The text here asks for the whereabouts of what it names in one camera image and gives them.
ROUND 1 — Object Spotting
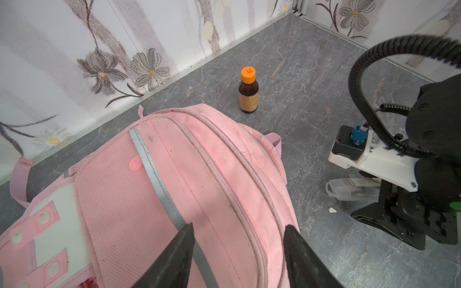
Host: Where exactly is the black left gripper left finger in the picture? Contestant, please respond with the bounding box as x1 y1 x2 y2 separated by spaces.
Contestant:
133 223 195 288

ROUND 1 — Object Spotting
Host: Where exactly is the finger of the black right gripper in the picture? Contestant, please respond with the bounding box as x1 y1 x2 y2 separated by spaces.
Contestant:
351 202 426 250

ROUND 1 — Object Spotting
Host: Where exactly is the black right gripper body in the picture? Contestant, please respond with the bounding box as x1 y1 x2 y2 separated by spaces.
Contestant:
378 181 459 245

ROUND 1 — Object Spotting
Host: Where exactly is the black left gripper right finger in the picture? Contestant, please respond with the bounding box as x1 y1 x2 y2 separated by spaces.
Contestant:
283 225 343 288

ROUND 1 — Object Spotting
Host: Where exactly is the clear plastic pencil case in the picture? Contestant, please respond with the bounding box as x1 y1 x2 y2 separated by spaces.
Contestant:
325 178 381 201

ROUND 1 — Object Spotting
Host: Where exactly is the pink student backpack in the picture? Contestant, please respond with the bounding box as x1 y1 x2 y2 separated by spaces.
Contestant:
1 104 297 288

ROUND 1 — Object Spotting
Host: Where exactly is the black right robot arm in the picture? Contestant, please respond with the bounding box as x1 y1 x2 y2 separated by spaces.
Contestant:
328 35 461 250

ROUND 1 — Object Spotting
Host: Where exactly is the small brown orange-capped bottle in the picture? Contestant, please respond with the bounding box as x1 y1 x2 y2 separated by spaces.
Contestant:
238 67 259 114

